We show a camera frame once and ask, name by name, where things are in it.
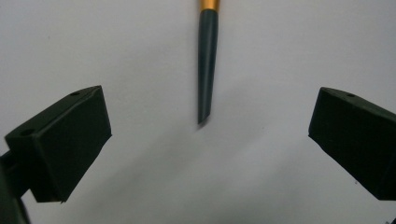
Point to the makeup brush with gold ferrule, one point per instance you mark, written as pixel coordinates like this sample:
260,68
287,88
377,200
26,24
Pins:
207,62

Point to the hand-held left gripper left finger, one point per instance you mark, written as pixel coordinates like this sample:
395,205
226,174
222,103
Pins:
65,140

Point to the white table sheet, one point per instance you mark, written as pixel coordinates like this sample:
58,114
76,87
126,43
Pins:
149,46

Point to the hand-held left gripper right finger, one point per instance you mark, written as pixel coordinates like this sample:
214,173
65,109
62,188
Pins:
351,133

